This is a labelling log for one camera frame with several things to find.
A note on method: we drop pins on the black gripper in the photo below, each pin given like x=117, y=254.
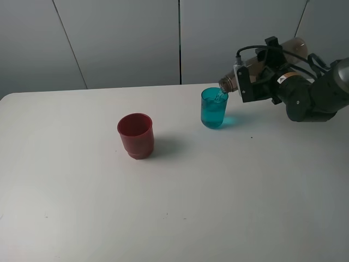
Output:
x=267, y=86

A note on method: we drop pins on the smoky transparent water bottle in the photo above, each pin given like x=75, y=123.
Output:
x=255, y=64

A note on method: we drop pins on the teal transparent plastic cup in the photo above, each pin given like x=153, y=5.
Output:
x=213, y=107

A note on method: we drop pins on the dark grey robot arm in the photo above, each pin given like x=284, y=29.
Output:
x=311, y=90

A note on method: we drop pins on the red plastic cup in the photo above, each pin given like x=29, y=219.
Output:
x=136, y=132

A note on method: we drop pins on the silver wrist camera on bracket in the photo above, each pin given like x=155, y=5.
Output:
x=244, y=84

